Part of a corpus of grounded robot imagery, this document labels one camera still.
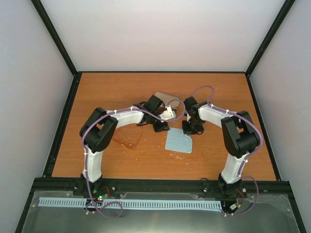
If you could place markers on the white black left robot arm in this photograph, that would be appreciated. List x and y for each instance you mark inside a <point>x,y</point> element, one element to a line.
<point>98,130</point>

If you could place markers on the black frame post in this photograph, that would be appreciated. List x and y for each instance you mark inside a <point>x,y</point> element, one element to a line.
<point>39,7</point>
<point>286,7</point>

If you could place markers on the black frame post right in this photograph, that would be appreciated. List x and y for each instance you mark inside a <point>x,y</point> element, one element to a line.
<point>286,7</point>

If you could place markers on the light blue cleaning cloth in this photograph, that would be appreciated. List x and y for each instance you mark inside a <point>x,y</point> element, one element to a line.
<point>178,141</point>

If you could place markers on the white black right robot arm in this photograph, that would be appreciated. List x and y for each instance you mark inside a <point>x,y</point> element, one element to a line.
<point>241,138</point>

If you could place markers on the plaid glasses case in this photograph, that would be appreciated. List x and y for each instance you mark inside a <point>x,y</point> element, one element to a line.
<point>168,99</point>

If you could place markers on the orange sunglasses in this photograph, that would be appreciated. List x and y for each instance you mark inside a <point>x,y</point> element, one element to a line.
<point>128,137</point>

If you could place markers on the black frame post left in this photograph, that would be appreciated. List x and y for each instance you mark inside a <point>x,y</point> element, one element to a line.
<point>39,7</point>

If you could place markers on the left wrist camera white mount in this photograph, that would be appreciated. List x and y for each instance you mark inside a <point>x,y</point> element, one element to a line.
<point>168,113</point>

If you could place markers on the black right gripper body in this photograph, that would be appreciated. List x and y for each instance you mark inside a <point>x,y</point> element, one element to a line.
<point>193,127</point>

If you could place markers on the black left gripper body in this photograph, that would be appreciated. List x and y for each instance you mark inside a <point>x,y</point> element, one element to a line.
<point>156,128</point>

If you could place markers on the light blue slotted cable duct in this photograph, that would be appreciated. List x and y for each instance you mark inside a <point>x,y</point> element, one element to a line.
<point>204,205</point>

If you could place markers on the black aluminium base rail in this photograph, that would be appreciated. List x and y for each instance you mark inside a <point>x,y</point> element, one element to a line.
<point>117,187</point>

